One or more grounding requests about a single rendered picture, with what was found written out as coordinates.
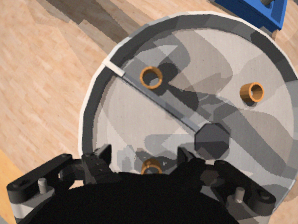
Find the grey metal bushing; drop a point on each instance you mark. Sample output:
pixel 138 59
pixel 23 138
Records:
pixel 266 2

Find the bronze bushing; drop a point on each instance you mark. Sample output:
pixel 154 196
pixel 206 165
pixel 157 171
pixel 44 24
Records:
pixel 154 70
pixel 151 163
pixel 257 89

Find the blue crate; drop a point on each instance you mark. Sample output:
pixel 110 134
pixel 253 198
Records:
pixel 254 15

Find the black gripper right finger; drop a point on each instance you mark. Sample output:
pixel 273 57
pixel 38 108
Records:
pixel 245 200

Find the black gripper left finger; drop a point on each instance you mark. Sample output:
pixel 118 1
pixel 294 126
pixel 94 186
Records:
pixel 29 190

